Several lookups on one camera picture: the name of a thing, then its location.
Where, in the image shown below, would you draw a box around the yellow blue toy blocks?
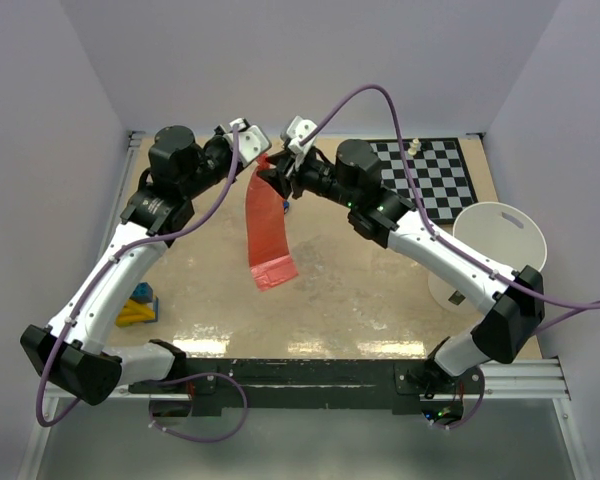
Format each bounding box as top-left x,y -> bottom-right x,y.
115,282 -> 159,328

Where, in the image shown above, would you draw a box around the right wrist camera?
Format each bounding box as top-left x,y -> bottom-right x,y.
280,116 -> 317,155

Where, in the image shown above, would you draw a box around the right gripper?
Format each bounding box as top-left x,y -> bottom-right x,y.
258,145 -> 360,209

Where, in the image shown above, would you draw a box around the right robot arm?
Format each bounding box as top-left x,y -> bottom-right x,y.
258,140 -> 545,393

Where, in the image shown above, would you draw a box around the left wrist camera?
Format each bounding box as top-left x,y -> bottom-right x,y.
214,118 -> 272,167

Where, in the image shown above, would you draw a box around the white chess piece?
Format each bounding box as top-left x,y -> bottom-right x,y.
407,138 -> 421,156

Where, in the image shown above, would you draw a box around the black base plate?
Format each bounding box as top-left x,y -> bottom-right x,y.
129,358 -> 485,420

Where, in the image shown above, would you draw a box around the aluminium left side rail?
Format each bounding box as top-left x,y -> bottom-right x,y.
84,130 -> 145,286

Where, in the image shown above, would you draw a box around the black white chessboard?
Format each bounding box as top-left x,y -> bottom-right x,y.
368,138 -> 478,225

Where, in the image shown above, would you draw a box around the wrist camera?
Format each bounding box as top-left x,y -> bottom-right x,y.
280,116 -> 317,155
214,118 -> 272,167

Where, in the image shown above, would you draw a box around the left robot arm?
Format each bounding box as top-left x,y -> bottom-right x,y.
20,118 -> 271,426

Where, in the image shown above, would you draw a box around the aluminium rail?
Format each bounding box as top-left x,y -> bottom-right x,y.
44,355 -> 572,401
84,130 -> 145,286

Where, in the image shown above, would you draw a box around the aluminium front rail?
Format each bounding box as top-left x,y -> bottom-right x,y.
44,355 -> 572,401

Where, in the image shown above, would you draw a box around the red trash bag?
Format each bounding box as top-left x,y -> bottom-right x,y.
245,154 -> 298,291

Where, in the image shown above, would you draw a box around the white trash bin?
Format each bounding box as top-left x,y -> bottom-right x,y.
427,201 -> 548,316

